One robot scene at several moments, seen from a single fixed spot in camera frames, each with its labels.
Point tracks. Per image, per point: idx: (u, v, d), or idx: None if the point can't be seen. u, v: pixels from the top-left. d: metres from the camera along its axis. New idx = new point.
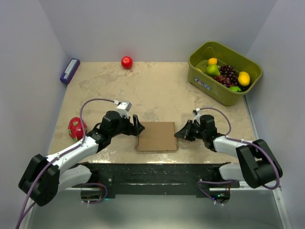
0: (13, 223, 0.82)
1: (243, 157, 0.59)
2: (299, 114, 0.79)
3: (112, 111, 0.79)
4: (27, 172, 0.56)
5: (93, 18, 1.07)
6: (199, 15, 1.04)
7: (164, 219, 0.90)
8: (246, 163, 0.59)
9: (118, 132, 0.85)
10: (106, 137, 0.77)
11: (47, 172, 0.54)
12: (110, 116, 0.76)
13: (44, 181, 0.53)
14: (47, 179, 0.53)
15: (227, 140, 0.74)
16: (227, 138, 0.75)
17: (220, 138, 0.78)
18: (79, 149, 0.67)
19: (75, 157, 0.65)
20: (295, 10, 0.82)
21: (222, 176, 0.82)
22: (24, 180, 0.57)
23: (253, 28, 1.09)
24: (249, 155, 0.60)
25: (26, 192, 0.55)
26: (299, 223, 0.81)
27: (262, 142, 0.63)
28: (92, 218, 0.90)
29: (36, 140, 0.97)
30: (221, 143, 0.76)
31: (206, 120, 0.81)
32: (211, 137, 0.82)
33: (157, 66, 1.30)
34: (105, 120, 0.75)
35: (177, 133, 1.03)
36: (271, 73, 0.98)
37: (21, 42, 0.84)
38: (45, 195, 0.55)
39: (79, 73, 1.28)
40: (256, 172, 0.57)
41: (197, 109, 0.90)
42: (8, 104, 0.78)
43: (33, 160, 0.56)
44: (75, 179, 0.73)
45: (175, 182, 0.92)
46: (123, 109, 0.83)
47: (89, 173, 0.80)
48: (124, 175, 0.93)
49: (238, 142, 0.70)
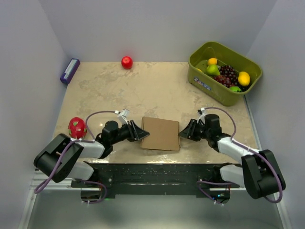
0: (13, 224, 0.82)
1: (249, 169, 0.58)
2: (299, 114, 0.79)
3: (110, 120, 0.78)
4: (51, 146, 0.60)
5: (93, 18, 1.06)
6: (198, 14, 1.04)
7: (164, 219, 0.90)
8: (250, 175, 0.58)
9: (120, 139, 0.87)
10: (108, 146, 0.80)
11: (72, 147, 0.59)
12: (109, 127, 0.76)
13: (68, 155, 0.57)
14: (71, 153, 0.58)
15: (231, 145, 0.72)
16: (231, 141, 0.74)
17: (224, 139, 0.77)
18: (91, 143, 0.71)
19: (88, 148, 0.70)
20: (295, 9, 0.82)
21: (222, 178, 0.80)
22: (43, 155, 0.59)
23: (253, 28, 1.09)
24: (255, 168, 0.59)
25: (43, 167, 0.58)
26: (299, 223, 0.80)
27: (269, 153, 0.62)
28: (92, 218, 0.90)
29: (36, 140, 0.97)
30: (226, 147, 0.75)
31: (210, 119, 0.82)
32: (216, 136, 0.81)
33: (157, 66, 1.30)
34: (104, 131, 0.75)
35: (181, 132, 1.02)
36: (271, 73, 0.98)
37: (20, 42, 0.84)
38: (63, 171, 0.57)
39: (79, 73, 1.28)
40: (260, 184, 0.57)
41: (202, 109, 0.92)
42: (8, 104, 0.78)
43: (58, 137, 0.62)
44: (79, 171, 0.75)
45: (175, 182, 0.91)
46: (122, 116, 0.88)
47: (92, 170, 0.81)
48: (124, 175, 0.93)
49: (243, 149, 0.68)
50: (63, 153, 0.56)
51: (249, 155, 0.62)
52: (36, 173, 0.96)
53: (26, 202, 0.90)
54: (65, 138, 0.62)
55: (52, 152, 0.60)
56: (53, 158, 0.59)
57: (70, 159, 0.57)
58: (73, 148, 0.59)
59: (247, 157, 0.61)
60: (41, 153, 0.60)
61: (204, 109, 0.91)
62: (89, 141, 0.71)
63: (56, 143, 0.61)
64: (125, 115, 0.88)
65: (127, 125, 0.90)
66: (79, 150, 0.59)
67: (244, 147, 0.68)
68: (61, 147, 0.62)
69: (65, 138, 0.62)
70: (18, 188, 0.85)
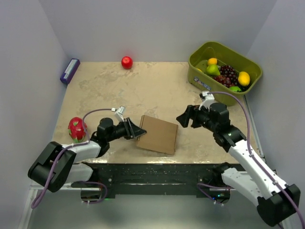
0: (13, 224, 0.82)
1: (275, 212, 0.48)
2: (299, 115, 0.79)
3: (105, 117, 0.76)
4: (42, 156, 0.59)
5: (93, 18, 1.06)
6: (198, 15, 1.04)
7: (164, 219, 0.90)
8: (273, 214, 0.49)
9: (117, 136, 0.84)
10: (105, 144, 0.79)
11: (64, 156, 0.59)
12: (104, 124, 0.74)
13: (61, 164, 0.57)
14: (64, 161, 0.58)
15: (251, 162, 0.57)
16: (250, 156, 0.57)
17: (240, 148, 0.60)
18: (85, 146, 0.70)
19: (84, 151, 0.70)
20: (295, 10, 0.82)
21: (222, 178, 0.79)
22: (35, 165, 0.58)
23: (253, 28, 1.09)
24: (279, 211, 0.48)
25: (38, 178, 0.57)
26: (299, 223, 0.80)
27: (297, 191, 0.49)
28: (92, 218, 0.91)
29: (37, 140, 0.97)
30: (241, 160, 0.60)
31: (218, 112, 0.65)
32: (226, 133, 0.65)
33: (157, 66, 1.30)
34: (100, 130, 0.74)
35: (181, 116, 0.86)
36: (271, 73, 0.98)
37: (21, 43, 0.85)
38: (58, 180, 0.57)
39: (79, 73, 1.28)
40: (279, 219, 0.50)
41: (204, 93, 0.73)
42: (8, 104, 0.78)
43: (49, 145, 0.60)
44: (77, 173, 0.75)
45: (175, 182, 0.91)
46: (118, 114, 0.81)
47: (91, 170, 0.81)
48: (124, 175, 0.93)
49: (267, 176, 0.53)
50: (55, 163, 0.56)
51: (276, 194, 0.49)
52: None
53: (26, 202, 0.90)
54: (56, 146, 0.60)
55: (45, 162, 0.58)
56: (46, 167, 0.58)
57: (63, 167, 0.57)
58: (65, 156, 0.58)
59: (274, 198, 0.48)
60: (34, 165, 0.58)
61: (208, 93, 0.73)
62: (83, 144, 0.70)
63: (48, 152, 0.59)
64: (122, 113, 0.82)
65: (124, 123, 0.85)
66: (72, 158, 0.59)
67: (271, 177, 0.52)
68: (54, 154, 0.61)
69: (57, 146, 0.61)
70: (19, 188, 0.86)
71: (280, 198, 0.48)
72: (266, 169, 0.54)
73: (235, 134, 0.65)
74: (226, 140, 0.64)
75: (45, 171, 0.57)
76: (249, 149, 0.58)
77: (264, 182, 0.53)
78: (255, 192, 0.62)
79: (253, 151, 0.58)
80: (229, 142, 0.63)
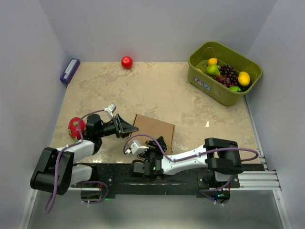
0: (13, 224, 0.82)
1: (227, 167, 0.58)
2: (299, 115, 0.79)
3: (92, 114, 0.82)
4: (40, 164, 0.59)
5: (93, 18, 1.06)
6: (198, 15, 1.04)
7: (164, 218, 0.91)
8: (229, 169, 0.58)
9: (106, 133, 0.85)
10: (97, 140, 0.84)
11: (62, 159, 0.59)
12: (91, 120, 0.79)
13: (62, 167, 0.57)
14: (65, 163, 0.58)
15: (179, 164, 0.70)
16: (174, 162, 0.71)
17: (165, 165, 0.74)
18: (79, 145, 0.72)
19: (80, 150, 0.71)
20: (295, 9, 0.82)
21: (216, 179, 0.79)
22: (36, 174, 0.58)
23: (253, 28, 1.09)
24: (222, 161, 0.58)
25: (42, 185, 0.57)
26: (299, 223, 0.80)
27: (211, 140, 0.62)
28: (92, 218, 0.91)
29: (37, 140, 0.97)
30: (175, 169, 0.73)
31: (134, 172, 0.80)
32: (153, 170, 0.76)
33: (157, 66, 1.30)
34: (89, 126, 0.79)
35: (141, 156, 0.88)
36: (271, 73, 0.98)
37: (21, 43, 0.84)
38: (64, 182, 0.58)
39: (79, 73, 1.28)
40: (235, 165, 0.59)
41: (127, 151, 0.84)
42: (8, 103, 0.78)
43: (45, 152, 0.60)
44: (77, 175, 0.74)
45: (175, 182, 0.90)
46: (108, 111, 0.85)
47: (90, 168, 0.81)
48: (124, 175, 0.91)
49: (194, 159, 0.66)
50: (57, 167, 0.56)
51: (210, 160, 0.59)
52: None
53: (26, 202, 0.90)
54: (52, 150, 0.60)
55: (44, 169, 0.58)
56: (47, 172, 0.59)
57: (65, 169, 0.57)
58: (64, 158, 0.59)
59: (211, 163, 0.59)
60: (34, 174, 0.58)
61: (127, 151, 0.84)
62: (76, 143, 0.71)
63: (45, 160, 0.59)
64: (112, 109, 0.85)
65: (114, 119, 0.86)
66: (71, 158, 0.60)
67: (194, 155, 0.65)
68: (51, 161, 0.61)
69: (53, 150, 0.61)
70: (19, 187, 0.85)
71: (213, 159, 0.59)
72: (187, 157, 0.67)
73: (158, 165, 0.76)
74: (159, 174, 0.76)
75: (48, 177, 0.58)
76: (169, 159, 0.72)
77: (197, 162, 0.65)
78: None
79: (172, 157, 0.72)
80: (161, 173, 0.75)
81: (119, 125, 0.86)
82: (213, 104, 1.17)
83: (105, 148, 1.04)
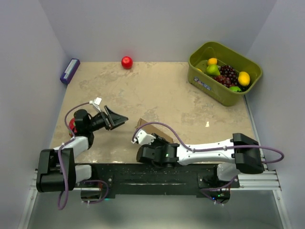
0: (12, 224, 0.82)
1: (250, 165, 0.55)
2: (299, 115, 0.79)
3: (79, 109, 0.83)
4: (42, 167, 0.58)
5: (93, 18, 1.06)
6: (198, 15, 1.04)
7: (164, 218, 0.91)
8: (254, 168, 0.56)
9: (96, 127, 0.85)
10: (89, 134, 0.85)
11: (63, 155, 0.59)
12: (79, 116, 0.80)
13: (66, 162, 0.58)
14: (67, 158, 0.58)
15: (200, 154, 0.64)
16: (194, 151, 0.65)
17: (181, 154, 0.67)
18: (74, 141, 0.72)
19: (76, 146, 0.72)
20: (295, 9, 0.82)
21: (218, 176, 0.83)
22: (41, 177, 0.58)
23: (253, 27, 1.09)
24: (249, 159, 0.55)
25: (49, 185, 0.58)
26: (299, 223, 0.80)
27: (239, 135, 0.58)
28: (92, 218, 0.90)
29: (37, 140, 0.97)
30: (192, 160, 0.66)
31: (142, 156, 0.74)
32: (165, 157, 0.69)
33: (157, 66, 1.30)
34: (78, 122, 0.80)
35: None
36: (271, 73, 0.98)
37: (21, 43, 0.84)
38: (71, 176, 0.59)
39: (79, 73, 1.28)
40: (258, 165, 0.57)
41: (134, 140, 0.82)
42: (8, 103, 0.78)
43: (42, 154, 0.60)
44: (80, 173, 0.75)
45: (175, 182, 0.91)
46: (95, 105, 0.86)
47: (89, 166, 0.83)
48: (124, 175, 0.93)
49: (219, 151, 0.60)
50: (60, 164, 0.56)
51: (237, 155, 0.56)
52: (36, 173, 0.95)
53: (26, 202, 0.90)
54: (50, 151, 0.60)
55: (47, 170, 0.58)
56: (51, 172, 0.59)
57: (69, 163, 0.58)
58: (65, 154, 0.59)
59: (238, 159, 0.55)
60: (38, 178, 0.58)
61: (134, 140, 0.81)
62: (70, 140, 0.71)
63: (46, 161, 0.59)
64: (97, 102, 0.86)
65: (101, 113, 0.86)
66: (71, 152, 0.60)
67: (219, 148, 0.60)
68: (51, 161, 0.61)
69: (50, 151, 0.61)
70: (19, 187, 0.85)
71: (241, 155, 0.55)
72: (210, 148, 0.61)
73: (171, 151, 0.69)
74: (172, 162, 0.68)
75: (53, 176, 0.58)
76: (189, 149, 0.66)
77: (221, 155, 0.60)
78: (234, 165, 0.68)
79: (191, 147, 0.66)
80: (175, 161, 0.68)
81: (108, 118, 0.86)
82: (213, 104, 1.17)
83: (105, 148, 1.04)
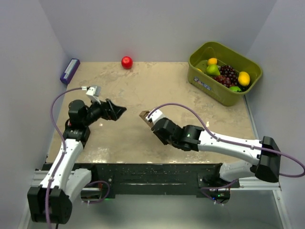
0: (12, 224, 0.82)
1: (271, 169, 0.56)
2: (298, 115, 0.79)
3: (74, 101, 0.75)
4: (33, 207, 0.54)
5: (93, 18, 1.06)
6: (198, 14, 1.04)
7: (164, 218, 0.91)
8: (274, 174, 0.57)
9: (94, 119, 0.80)
10: (84, 129, 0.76)
11: (51, 196, 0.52)
12: (73, 108, 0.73)
13: (55, 204, 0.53)
14: (56, 201, 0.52)
15: (225, 144, 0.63)
16: (218, 140, 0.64)
17: (204, 139, 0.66)
18: (65, 158, 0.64)
19: (68, 165, 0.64)
20: (295, 9, 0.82)
21: (220, 173, 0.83)
22: (35, 214, 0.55)
23: (253, 27, 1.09)
24: (273, 164, 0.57)
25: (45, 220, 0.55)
26: (299, 223, 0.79)
27: (269, 139, 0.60)
28: (92, 218, 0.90)
29: (37, 140, 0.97)
30: (213, 148, 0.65)
31: (162, 127, 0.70)
32: (185, 136, 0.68)
33: (157, 66, 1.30)
34: (71, 114, 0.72)
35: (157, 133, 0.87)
36: (271, 73, 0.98)
37: (21, 43, 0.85)
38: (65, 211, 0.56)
39: (79, 73, 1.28)
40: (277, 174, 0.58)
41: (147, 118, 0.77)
42: (8, 103, 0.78)
43: (29, 195, 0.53)
44: (80, 183, 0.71)
45: (175, 182, 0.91)
46: (94, 96, 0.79)
47: (88, 171, 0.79)
48: (124, 175, 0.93)
49: (245, 149, 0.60)
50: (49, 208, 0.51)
51: (262, 156, 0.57)
52: (36, 173, 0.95)
53: (26, 202, 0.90)
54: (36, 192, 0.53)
55: (39, 209, 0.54)
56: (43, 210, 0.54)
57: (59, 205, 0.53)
58: (53, 198, 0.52)
59: (263, 159, 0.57)
60: (33, 214, 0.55)
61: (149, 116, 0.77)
62: (60, 160, 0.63)
63: (35, 202, 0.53)
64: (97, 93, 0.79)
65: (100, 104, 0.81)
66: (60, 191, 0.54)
67: (246, 145, 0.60)
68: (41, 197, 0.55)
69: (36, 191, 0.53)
70: (19, 187, 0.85)
71: (267, 157, 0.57)
72: (238, 142, 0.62)
73: (192, 132, 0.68)
74: (190, 142, 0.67)
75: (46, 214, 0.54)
76: (214, 136, 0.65)
77: (245, 152, 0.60)
78: (246, 166, 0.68)
79: (217, 135, 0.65)
80: (194, 143, 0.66)
81: (108, 109, 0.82)
82: (213, 104, 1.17)
83: (105, 148, 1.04)
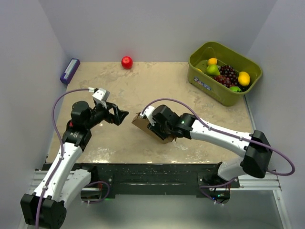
0: (12, 224, 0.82)
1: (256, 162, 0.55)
2: (298, 115, 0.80)
3: (79, 102, 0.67)
4: (26, 213, 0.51)
5: (93, 18, 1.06)
6: (198, 15, 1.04)
7: (164, 218, 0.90)
8: (259, 169, 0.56)
9: (96, 120, 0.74)
10: (85, 131, 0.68)
11: (44, 207, 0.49)
12: (77, 109, 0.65)
13: (47, 214, 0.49)
14: (48, 211, 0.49)
15: (217, 133, 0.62)
16: (209, 129, 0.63)
17: (198, 127, 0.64)
18: (61, 165, 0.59)
19: (64, 173, 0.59)
20: (296, 9, 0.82)
21: (217, 171, 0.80)
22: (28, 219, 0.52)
23: (253, 27, 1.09)
24: (259, 159, 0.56)
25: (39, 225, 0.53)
26: (299, 223, 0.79)
27: (259, 132, 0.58)
28: (91, 218, 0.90)
29: (37, 140, 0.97)
30: (204, 136, 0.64)
31: (159, 112, 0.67)
32: (179, 123, 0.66)
33: (157, 66, 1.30)
34: (74, 116, 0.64)
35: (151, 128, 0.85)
36: (271, 73, 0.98)
37: (21, 43, 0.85)
38: (58, 218, 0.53)
39: (79, 73, 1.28)
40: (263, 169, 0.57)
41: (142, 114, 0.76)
42: (8, 103, 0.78)
43: (22, 202, 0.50)
44: (79, 185, 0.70)
45: (175, 182, 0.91)
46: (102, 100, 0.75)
47: (88, 173, 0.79)
48: (124, 175, 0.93)
49: (234, 139, 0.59)
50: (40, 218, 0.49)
51: (249, 148, 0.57)
52: (36, 173, 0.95)
53: None
54: (29, 200, 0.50)
55: (32, 215, 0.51)
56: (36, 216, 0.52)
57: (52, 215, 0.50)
58: (45, 209, 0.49)
59: (249, 151, 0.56)
60: (26, 219, 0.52)
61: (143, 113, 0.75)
62: (56, 167, 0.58)
63: (27, 209, 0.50)
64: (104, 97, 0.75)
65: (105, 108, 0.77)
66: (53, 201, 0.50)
67: (236, 136, 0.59)
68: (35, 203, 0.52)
69: (29, 199, 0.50)
70: (19, 187, 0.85)
71: (253, 150, 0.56)
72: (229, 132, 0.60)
73: (187, 120, 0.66)
74: (184, 130, 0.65)
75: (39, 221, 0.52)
76: (206, 125, 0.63)
77: (234, 143, 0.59)
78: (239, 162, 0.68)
79: (209, 124, 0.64)
80: (188, 130, 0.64)
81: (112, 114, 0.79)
82: (213, 104, 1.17)
83: (105, 148, 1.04)
